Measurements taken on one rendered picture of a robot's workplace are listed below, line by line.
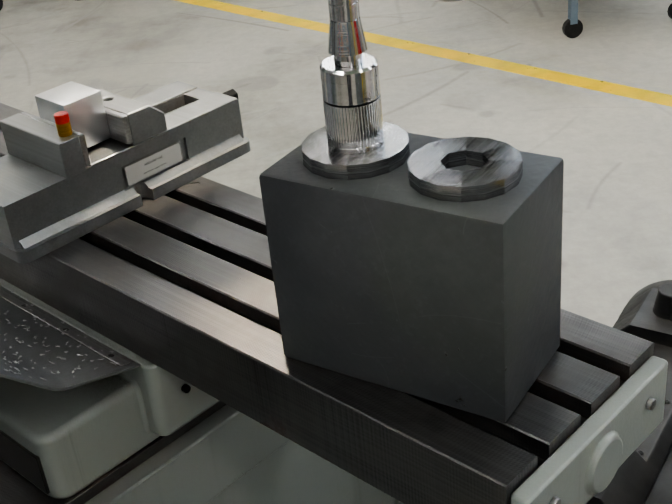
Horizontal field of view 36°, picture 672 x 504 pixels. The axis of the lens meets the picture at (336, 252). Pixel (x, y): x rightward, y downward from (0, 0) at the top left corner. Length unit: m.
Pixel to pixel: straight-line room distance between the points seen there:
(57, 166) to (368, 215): 0.50
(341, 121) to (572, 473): 0.33
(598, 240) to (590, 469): 2.10
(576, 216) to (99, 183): 2.03
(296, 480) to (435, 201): 0.70
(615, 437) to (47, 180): 0.67
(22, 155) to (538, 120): 2.62
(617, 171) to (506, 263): 2.56
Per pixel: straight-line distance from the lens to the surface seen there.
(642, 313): 1.57
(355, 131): 0.85
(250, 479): 1.35
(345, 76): 0.83
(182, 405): 1.18
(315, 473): 1.45
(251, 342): 0.99
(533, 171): 0.84
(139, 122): 1.25
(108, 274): 1.14
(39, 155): 1.25
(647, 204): 3.16
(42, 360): 1.14
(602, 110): 3.76
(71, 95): 1.26
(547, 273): 0.88
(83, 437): 1.14
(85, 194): 1.24
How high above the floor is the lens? 1.49
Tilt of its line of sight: 30 degrees down
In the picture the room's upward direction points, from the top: 6 degrees counter-clockwise
